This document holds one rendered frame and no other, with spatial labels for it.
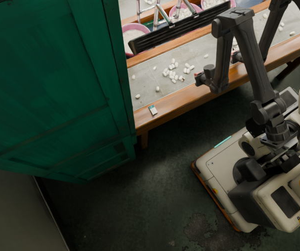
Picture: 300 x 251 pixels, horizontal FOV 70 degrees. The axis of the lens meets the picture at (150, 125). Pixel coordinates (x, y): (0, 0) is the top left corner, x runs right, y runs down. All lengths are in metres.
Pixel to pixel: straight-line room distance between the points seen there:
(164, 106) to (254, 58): 0.67
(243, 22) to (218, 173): 1.25
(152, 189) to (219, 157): 0.66
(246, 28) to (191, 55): 0.80
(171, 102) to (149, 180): 0.89
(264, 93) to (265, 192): 0.64
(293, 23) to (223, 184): 1.34
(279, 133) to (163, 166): 1.27
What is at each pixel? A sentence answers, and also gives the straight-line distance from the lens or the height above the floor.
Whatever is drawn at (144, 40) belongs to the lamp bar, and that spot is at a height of 1.10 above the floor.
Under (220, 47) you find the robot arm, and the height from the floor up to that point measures 1.27.
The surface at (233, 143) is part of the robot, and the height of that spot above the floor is 0.28.
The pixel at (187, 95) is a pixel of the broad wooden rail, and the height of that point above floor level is 0.76.
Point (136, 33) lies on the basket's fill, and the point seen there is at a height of 0.73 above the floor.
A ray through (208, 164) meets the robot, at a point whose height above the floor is 0.28.
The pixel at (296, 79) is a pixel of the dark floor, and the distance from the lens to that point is 2.86.
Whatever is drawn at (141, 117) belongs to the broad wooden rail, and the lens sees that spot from 1.33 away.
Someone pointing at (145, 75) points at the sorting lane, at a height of 0.74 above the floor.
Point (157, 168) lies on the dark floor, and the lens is 2.02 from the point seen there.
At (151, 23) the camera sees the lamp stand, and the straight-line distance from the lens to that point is 1.79.
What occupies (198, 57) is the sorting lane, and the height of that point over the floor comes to 0.74.
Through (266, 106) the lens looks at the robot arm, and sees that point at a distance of 0.93.
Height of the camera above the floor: 2.01
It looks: 72 degrees down
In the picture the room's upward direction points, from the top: 4 degrees clockwise
